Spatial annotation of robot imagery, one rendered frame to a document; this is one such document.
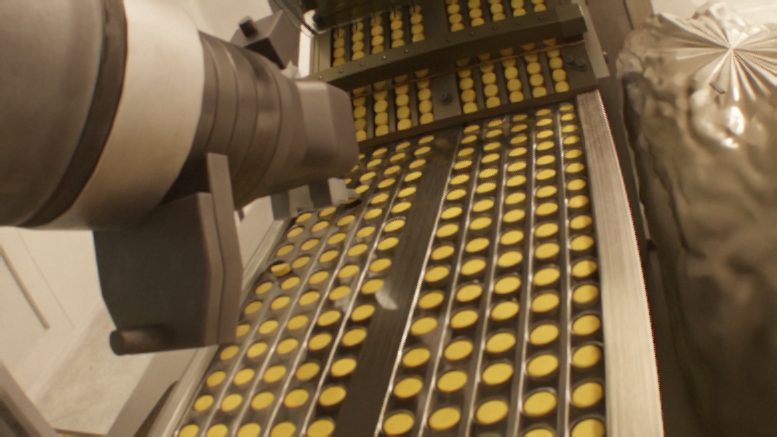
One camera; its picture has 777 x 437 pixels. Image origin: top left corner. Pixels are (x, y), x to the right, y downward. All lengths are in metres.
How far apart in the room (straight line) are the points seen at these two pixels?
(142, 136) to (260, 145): 0.08
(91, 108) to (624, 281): 0.20
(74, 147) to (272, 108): 0.11
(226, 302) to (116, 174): 0.07
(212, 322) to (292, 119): 0.10
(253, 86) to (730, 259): 0.21
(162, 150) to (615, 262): 0.18
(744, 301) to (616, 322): 0.08
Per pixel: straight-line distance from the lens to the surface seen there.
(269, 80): 0.27
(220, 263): 0.22
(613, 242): 0.29
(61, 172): 0.18
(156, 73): 0.19
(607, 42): 0.81
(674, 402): 0.42
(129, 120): 0.19
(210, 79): 0.23
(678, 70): 0.40
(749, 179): 0.29
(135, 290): 0.24
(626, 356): 0.23
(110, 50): 0.18
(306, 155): 0.30
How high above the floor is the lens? 1.11
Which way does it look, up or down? 26 degrees down
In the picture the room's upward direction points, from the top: 22 degrees counter-clockwise
